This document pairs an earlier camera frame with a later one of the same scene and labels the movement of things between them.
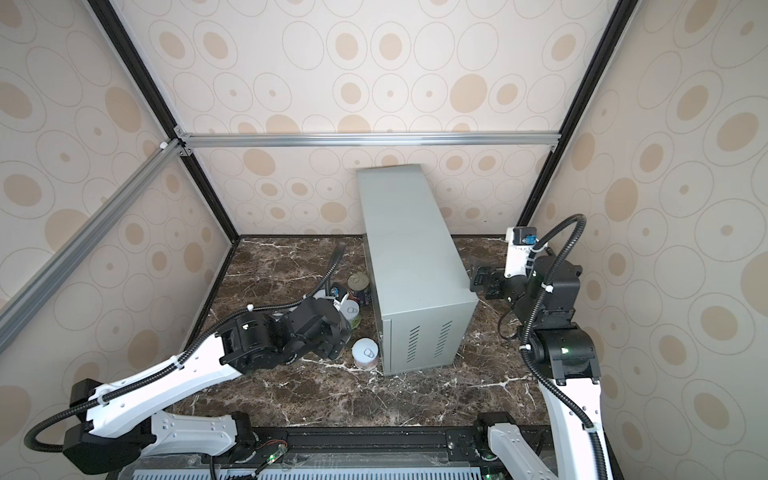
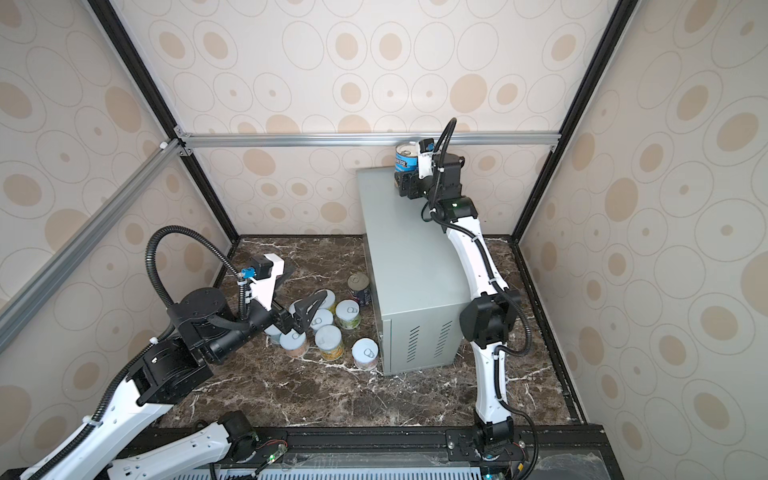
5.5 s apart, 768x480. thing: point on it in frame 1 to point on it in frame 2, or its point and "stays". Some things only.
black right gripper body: [499, 288] to [419, 187]
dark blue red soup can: [358, 284] stays
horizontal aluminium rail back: [273, 140] stays
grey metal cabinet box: [425, 300] stays
